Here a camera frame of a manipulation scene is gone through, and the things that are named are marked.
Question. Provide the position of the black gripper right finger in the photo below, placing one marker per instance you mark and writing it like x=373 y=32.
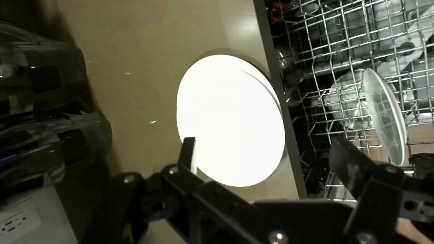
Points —
x=353 y=163

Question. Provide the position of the white cup in rack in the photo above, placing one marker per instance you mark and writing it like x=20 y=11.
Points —
x=384 y=117

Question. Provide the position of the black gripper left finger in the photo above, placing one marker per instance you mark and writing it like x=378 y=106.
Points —
x=186 y=154

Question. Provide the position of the white round plate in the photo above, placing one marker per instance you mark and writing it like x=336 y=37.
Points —
x=270 y=86
x=225 y=122

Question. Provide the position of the black coffee maker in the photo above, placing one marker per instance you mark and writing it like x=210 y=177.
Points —
x=45 y=136

